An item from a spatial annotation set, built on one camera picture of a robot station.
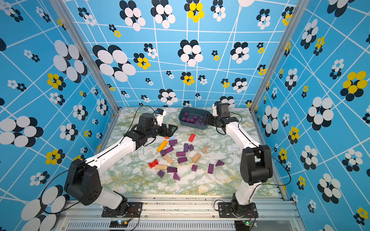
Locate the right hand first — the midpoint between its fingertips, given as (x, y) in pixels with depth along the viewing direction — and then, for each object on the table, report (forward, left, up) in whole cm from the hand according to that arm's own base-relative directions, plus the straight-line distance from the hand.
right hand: (209, 118), depth 92 cm
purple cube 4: (+9, +12, -14) cm, 20 cm away
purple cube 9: (-30, +30, -15) cm, 45 cm away
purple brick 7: (-16, +30, -16) cm, 38 cm away
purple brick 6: (-17, +19, -17) cm, 30 cm away
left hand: (-9, +22, +4) cm, 24 cm away
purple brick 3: (-27, 0, -16) cm, 31 cm away
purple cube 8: (-27, +10, -16) cm, 33 cm away
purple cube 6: (+9, +5, -14) cm, 18 cm away
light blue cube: (-6, +25, -14) cm, 29 cm away
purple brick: (+12, +4, -16) cm, 20 cm away
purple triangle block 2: (-32, +21, -15) cm, 41 cm away
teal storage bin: (+13, +11, -14) cm, 22 cm away
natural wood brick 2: (-26, +31, -16) cm, 43 cm away
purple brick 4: (-27, +24, -17) cm, 40 cm away
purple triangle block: (-23, -6, -16) cm, 29 cm away
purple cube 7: (-13, +12, -16) cm, 24 cm away
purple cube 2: (+11, +18, -13) cm, 25 cm away
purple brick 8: (-12, +16, -16) cm, 25 cm away
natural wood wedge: (-14, +4, -16) cm, 22 cm away
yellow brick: (-11, +32, -16) cm, 38 cm away
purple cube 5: (+13, +9, -14) cm, 21 cm away
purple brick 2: (-9, +25, -15) cm, 30 cm away
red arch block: (-25, +36, -15) cm, 47 cm away
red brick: (-4, +12, -16) cm, 21 cm away
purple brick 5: (-22, +18, -15) cm, 32 cm away
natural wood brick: (-21, +26, -16) cm, 37 cm away
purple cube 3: (+10, +15, -13) cm, 22 cm away
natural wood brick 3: (-20, +9, -16) cm, 27 cm away
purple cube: (+17, +16, -15) cm, 28 cm away
